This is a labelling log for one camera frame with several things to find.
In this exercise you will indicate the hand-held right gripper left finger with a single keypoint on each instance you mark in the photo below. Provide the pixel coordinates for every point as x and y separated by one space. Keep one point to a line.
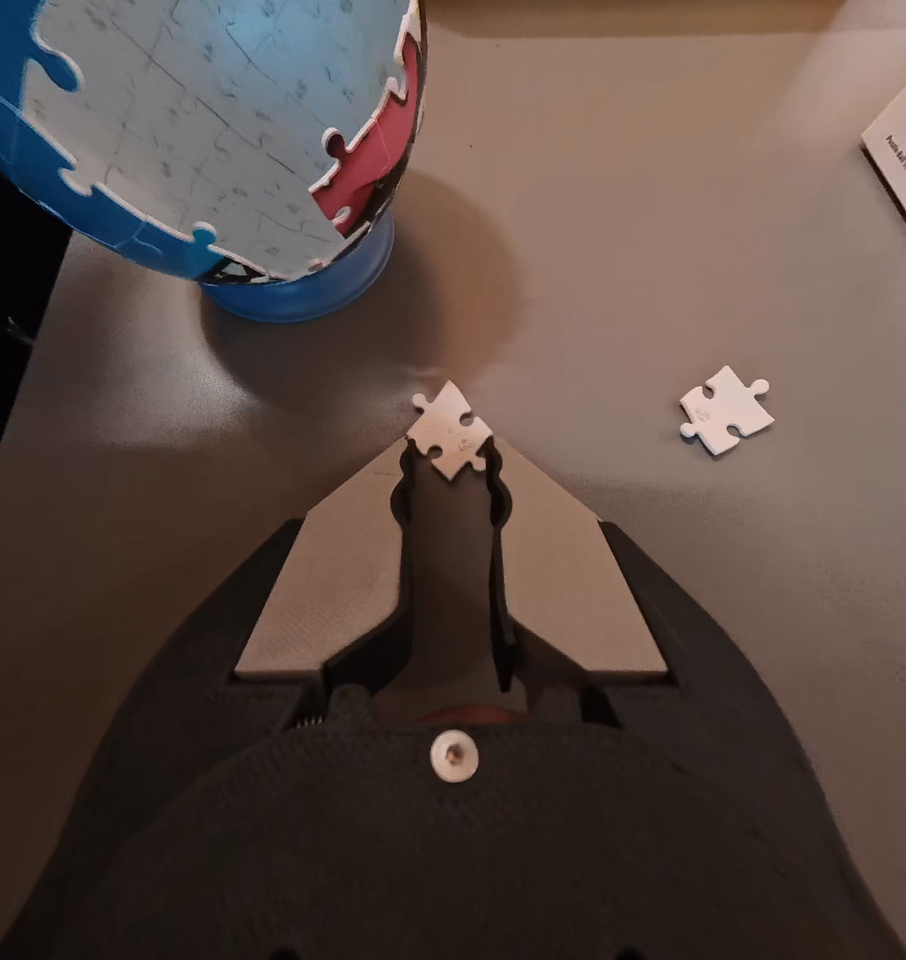
325 592

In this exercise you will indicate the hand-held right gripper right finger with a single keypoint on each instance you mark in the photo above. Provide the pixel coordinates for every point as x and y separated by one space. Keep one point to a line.
565 592

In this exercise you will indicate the white puzzle piece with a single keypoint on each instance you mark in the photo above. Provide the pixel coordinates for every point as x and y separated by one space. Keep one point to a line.
449 431
722 412

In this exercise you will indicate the blue puzzle ball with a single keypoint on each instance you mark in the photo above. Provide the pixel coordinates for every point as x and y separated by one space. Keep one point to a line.
198 112

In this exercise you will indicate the person's right hand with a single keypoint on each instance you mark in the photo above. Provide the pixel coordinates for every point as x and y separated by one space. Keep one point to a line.
475 716

